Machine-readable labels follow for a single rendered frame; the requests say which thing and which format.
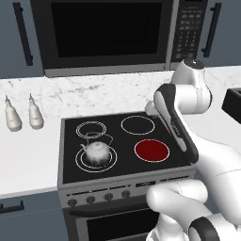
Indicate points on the black oven door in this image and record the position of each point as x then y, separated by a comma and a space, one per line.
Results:
119, 226

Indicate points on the black stove knob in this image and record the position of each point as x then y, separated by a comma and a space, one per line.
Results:
72, 202
90, 199
108, 196
125, 194

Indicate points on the grey cupboard door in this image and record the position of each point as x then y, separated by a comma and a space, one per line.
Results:
229, 34
9, 37

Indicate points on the grey drawer front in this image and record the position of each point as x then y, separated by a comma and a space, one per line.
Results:
34, 219

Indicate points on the black and steel microwave oven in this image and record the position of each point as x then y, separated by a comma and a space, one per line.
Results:
106, 31

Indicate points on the white squeeze bottle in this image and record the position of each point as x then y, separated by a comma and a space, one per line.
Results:
35, 116
12, 117

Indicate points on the black and steel stove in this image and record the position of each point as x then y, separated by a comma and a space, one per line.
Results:
125, 141

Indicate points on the white kettle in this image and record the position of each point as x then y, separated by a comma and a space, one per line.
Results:
98, 150

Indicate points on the black box appliance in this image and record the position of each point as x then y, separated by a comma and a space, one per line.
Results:
232, 103

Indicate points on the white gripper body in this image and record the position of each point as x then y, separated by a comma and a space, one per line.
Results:
151, 109

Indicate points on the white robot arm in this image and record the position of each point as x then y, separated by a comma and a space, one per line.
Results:
216, 169

